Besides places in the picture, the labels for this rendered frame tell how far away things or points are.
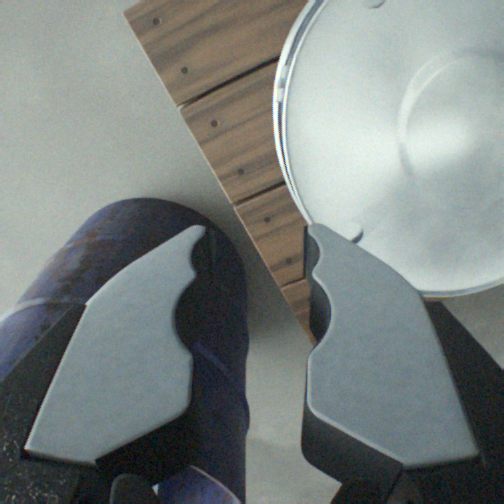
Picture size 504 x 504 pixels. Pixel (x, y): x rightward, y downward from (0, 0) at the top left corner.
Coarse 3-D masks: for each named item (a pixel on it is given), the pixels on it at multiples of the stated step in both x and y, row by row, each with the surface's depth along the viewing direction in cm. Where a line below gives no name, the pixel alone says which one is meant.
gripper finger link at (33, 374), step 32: (64, 320) 8; (32, 352) 7; (64, 352) 7; (0, 384) 6; (32, 384) 6; (0, 416) 6; (32, 416) 6; (0, 448) 5; (0, 480) 5; (32, 480) 5; (64, 480) 5; (96, 480) 5
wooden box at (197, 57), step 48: (144, 0) 26; (192, 0) 27; (240, 0) 27; (288, 0) 26; (144, 48) 28; (192, 48) 29; (240, 48) 28; (192, 96) 31; (240, 96) 30; (240, 144) 32; (240, 192) 35; (288, 192) 34; (288, 240) 37; (288, 288) 40
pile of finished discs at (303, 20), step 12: (312, 0) 24; (324, 0) 23; (360, 0) 23; (372, 0) 23; (384, 0) 23; (312, 12) 24; (300, 24) 24; (288, 36) 27; (300, 36) 25; (288, 48) 25; (288, 60) 26; (288, 72) 26; (276, 84) 28; (276, 96) 28; (276, 108) 27; (276, 120) 27; (276, 132) 28; (276, 144) 29; (288, 180) 29; (348, 228) 32; (360, 228) 32; (360, 240) 32
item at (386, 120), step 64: (448, 0) 22; (320, 64) 25; (384, 64) 25; (448, 64) 24; (320, 128) 27; (384, 128) 27; (448, 128) 26; (320, 192) 30; (384, 192) 29; (448, 192) 28; (384, 256) 32; (448, 256) 32
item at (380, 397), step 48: (336, 240) 10; (336, 288) 9; (384, 288) 9; (336, 336) 7; (384, 336) 7; (432, 336) 7; (336, 384) 6; (384, 384) 6; (432, 384) 6; (336, 432) 6; (384, 432) 5; (432, 432) 5; (336, 480) 6; (384, 480) 5
